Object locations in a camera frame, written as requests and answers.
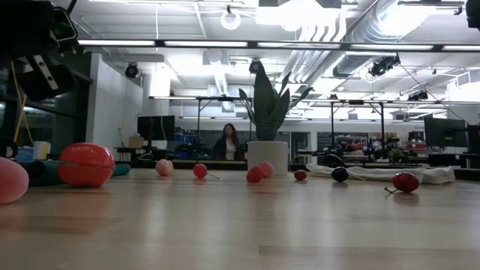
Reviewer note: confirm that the small dark red toy fruit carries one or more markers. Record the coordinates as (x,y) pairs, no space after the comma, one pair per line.
(300,175)

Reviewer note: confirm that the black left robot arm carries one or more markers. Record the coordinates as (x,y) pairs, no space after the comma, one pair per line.
(22,22)

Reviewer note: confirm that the small background potted plant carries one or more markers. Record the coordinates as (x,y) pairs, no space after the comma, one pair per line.
(396,155)

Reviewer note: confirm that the white folded cloth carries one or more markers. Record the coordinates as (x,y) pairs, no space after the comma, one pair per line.
(382,174)

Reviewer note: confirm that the pink toy peach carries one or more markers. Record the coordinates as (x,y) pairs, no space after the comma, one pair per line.
(11,180)

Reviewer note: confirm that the white round plant pot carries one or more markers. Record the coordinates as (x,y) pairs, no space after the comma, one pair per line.
(267,152)

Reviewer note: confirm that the silver ceiling duct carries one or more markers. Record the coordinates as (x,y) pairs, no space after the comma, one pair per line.
(375,26)

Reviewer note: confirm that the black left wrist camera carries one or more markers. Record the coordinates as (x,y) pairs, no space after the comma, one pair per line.
(65,30)

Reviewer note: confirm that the person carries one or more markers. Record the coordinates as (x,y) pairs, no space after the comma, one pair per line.
(227,146)

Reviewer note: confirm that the small red toy strawberry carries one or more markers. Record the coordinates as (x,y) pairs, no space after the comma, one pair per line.
(254,175)

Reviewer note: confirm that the small dark purple toy plum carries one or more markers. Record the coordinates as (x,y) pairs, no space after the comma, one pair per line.
(339,174)

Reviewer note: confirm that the blue storage box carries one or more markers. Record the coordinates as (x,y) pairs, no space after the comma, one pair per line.
(24,154)

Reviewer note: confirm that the small pale pink toy fruit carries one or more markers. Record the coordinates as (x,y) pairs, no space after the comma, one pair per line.
(164,167)

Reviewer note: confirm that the red toy cherry with stem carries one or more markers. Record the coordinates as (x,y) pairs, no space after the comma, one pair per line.
(405,182)

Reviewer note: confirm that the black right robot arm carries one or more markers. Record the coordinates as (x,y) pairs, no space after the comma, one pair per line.
(474,11)

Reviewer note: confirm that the small red toy cherry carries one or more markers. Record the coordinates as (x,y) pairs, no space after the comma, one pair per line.
(200,171)

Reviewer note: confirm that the black background rig frame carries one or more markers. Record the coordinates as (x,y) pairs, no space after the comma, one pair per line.
(332,123)
(210,98)

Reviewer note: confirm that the small pink toy strawberry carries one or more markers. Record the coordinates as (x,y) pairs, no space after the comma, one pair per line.
(268,167)

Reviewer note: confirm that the red toy tomato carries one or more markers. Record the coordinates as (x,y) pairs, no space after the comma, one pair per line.
(86,165)

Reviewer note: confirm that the dark green folded cloth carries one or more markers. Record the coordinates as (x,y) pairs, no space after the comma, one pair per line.
(41,172)

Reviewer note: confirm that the black overhead rig camera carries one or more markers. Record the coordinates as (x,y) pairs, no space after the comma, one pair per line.
(131,70)
(255,66)
(383,65)

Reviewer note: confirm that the overhead light bar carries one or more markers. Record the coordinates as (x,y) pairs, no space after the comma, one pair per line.
(253,44)

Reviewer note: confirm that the brown cardboard box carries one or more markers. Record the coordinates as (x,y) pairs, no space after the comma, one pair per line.
(135,142)

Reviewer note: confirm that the black computer monitor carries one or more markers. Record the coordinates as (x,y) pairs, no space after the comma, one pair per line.
(155,128)
(445,132)

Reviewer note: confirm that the green snake plant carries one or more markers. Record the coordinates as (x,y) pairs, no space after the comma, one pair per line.
(268,112)

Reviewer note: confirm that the white bucket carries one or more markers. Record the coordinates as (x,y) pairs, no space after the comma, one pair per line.
(42,150)

